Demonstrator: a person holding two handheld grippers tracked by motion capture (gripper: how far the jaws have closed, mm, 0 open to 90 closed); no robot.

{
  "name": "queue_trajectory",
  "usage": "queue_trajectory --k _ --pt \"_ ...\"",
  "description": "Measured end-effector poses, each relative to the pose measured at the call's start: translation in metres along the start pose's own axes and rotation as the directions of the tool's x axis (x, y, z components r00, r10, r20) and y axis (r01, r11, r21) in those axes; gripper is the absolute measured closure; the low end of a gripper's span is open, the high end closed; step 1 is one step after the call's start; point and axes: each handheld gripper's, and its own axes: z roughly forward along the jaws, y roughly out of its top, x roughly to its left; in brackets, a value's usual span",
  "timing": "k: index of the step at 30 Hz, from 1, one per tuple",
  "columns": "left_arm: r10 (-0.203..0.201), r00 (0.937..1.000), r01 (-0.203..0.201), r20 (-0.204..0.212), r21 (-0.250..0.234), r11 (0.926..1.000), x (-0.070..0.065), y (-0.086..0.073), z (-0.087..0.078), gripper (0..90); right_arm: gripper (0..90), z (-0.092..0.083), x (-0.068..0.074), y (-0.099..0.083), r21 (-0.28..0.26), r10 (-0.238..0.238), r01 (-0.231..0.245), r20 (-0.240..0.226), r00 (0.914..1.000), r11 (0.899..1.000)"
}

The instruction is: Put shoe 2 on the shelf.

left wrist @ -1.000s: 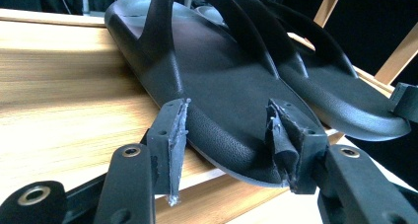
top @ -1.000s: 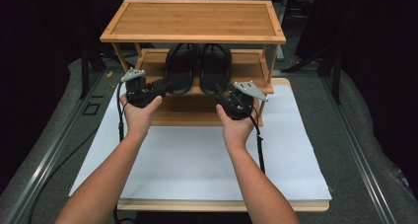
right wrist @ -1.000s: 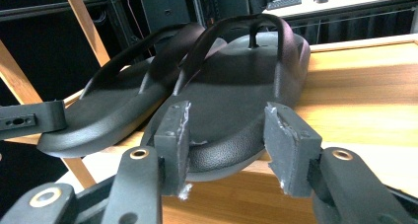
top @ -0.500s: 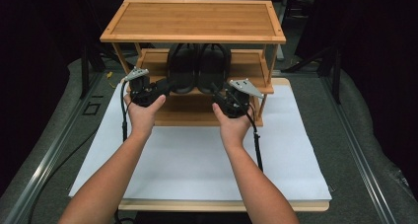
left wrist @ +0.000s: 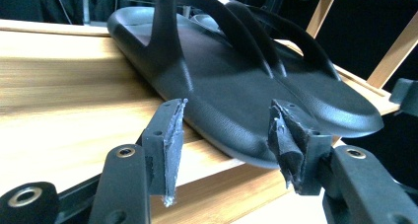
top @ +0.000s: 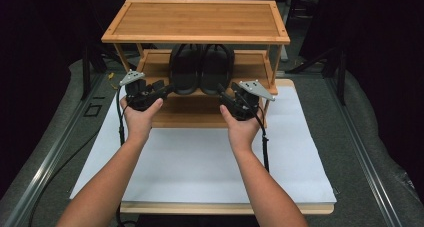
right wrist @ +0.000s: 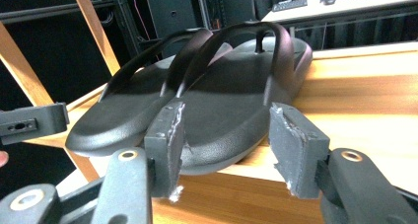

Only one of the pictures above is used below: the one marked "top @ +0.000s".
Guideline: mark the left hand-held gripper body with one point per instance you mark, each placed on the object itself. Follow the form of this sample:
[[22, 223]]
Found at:
[[141, 93]]

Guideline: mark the black slipper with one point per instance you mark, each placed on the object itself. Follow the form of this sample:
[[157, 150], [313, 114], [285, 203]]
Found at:
[[216, 70], [185, 70]]

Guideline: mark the wooden shoe rack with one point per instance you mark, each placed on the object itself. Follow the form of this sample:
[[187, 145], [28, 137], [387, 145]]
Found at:
[[200, 20]]

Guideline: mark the small yellow tag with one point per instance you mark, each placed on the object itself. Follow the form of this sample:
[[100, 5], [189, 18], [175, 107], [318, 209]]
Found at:
[[111, 76]]

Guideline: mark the metal floor rail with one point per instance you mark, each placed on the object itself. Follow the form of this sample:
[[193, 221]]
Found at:
[[50, 160], [363, 153]]

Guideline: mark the person's left hand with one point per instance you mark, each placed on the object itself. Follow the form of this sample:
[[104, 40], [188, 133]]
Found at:
[[138, 123]]

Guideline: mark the black metal stand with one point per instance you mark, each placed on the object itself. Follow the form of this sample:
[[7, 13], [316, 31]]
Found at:
[[86, 77], [341, 80]]

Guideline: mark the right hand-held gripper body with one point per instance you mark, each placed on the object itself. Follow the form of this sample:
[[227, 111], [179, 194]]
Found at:
[[248, 102]]

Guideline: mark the person's right hand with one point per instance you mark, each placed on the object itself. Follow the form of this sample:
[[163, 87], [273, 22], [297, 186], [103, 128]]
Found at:
[[243, 132]]

